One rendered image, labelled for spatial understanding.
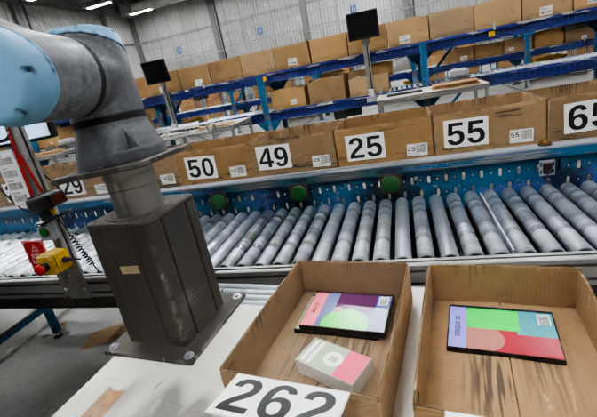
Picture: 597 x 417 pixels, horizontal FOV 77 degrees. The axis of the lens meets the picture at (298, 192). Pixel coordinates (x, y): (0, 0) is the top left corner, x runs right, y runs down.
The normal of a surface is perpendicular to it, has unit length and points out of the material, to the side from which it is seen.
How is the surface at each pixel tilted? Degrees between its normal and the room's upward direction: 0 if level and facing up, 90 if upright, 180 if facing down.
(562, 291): 90
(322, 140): 90
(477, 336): 0
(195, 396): 0
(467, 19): 90
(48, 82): 106
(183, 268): 90
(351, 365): 0
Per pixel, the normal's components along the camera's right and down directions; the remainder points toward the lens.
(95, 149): -0.11, -0.07
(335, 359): -0.18, -0.94
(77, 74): 0.99, -0.08
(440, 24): -0.25, 0.34
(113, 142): 0.22, -0.16
